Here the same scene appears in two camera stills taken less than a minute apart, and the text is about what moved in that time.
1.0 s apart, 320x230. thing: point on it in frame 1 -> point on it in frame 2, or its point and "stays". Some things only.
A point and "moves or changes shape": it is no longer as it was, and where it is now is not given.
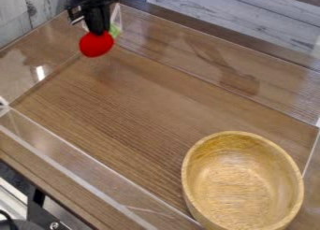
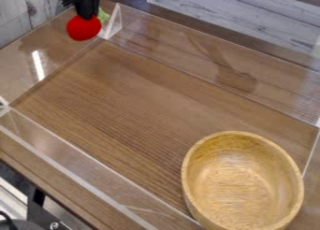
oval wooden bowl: (241, 183) stays
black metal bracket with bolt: (37, 214) stays
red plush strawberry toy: (94, 45) moves or changes shape
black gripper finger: (99, 16) -> (87, 0)
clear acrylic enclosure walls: (98, 126) stays
